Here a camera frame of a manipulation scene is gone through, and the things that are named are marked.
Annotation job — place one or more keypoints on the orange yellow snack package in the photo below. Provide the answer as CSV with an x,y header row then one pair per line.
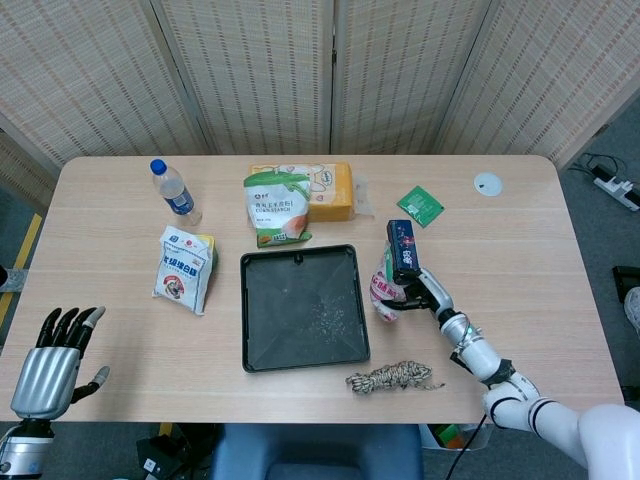
x,y
332,192

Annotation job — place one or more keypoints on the blue chair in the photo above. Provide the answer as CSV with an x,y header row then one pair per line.
x,y
315,450

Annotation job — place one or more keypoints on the white blue sugar bag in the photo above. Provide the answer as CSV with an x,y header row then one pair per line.
x,y
180,272

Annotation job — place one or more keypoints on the dark blue rectangular box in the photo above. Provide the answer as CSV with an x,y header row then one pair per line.
x,y
402,245

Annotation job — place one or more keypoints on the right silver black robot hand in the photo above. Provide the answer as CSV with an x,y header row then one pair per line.
x,y
435,292

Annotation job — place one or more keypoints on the white shoe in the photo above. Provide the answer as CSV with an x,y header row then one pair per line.
x,y
634,307

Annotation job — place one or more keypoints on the black device under table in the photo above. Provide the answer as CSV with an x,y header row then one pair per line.
x,y
160,455

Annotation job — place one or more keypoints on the white power strip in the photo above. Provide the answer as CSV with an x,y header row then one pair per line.
x,y
620,189

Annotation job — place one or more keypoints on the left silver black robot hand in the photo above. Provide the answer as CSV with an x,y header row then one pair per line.
x,y
47,382

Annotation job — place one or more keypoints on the grey shoe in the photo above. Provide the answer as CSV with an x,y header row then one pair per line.
x,y
12,279

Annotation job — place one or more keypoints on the green white corn starch bag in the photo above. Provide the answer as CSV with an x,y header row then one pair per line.
x,y
275,210

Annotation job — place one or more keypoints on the black floor object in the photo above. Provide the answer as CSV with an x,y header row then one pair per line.
x,y
627,280

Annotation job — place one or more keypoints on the small pink white packet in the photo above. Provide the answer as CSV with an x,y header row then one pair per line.
x,y
382,290

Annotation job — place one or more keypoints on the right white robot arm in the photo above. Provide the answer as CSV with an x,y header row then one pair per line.
x,y
480,355

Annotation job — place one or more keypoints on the black square plastic tray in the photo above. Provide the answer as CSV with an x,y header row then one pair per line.
x,y
285,300

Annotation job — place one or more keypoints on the small green sachet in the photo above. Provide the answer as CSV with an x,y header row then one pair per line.
x,y
420,206

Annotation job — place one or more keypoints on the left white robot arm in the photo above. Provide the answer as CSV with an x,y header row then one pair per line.
x,y
20,450

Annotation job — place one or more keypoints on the clear bottle with blue cap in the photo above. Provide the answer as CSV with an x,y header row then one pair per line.
x,y
175,192

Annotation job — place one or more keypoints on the beige woven folding screen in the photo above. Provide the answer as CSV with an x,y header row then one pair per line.
x,y
100,75

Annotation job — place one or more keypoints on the bin with colourful blocks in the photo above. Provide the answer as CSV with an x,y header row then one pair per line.
x,y
447,435

